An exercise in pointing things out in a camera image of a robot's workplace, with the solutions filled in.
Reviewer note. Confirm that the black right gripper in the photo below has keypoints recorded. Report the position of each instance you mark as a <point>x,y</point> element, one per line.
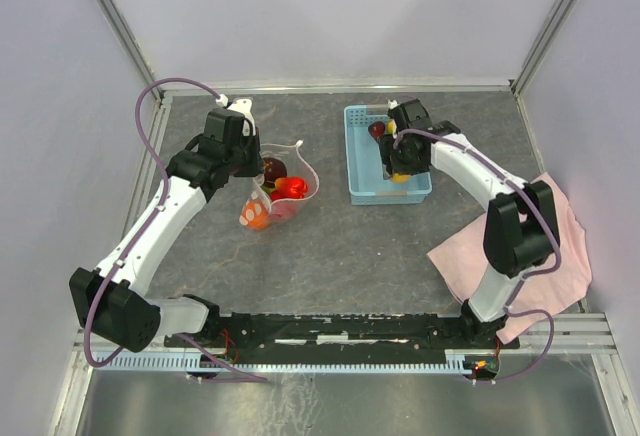
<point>387,144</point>

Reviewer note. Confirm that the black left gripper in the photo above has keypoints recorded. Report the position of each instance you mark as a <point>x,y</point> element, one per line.
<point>256,166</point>

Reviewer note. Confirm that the yellow lemon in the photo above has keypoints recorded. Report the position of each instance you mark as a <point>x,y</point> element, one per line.
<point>399,178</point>

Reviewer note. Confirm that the dark red apple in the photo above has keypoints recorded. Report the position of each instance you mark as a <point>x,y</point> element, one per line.
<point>274,169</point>

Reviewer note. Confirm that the clear polka dot zip bag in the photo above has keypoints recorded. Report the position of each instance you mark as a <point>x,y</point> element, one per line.
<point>296,165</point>

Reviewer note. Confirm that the orange tangerine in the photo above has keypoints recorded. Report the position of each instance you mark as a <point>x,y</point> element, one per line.
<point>254,215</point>

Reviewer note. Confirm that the green yellow mango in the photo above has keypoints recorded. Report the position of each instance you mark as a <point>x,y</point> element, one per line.
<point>268,189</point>

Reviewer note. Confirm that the bright red apple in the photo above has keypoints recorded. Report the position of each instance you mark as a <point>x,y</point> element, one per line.
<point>284,208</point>

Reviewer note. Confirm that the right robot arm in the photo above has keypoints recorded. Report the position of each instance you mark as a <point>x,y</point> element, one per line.
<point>521,238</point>

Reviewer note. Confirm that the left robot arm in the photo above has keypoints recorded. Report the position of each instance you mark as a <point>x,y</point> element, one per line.
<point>110,301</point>

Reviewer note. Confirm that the light blue perforated basket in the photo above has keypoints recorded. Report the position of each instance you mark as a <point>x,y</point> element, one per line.
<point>367,185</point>

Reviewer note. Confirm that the pink cloth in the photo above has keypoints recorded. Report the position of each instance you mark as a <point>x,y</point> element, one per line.
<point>461,262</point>

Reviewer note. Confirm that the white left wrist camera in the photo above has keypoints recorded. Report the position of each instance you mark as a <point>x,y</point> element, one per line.
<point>243,106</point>

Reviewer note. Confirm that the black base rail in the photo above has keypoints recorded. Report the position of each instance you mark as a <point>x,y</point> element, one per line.
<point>323,340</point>

